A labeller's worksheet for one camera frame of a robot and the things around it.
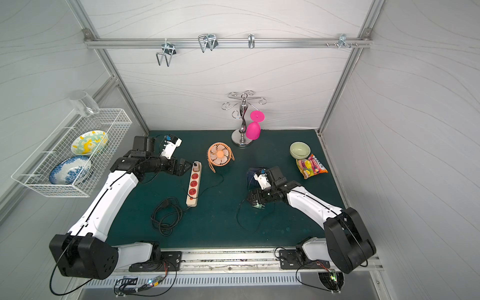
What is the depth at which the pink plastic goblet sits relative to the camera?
927 mm

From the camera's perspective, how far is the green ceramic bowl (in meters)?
1.05

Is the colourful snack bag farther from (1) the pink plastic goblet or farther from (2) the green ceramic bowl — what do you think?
(1) the pink plastic goblet

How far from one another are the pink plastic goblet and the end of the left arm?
1.34 ft
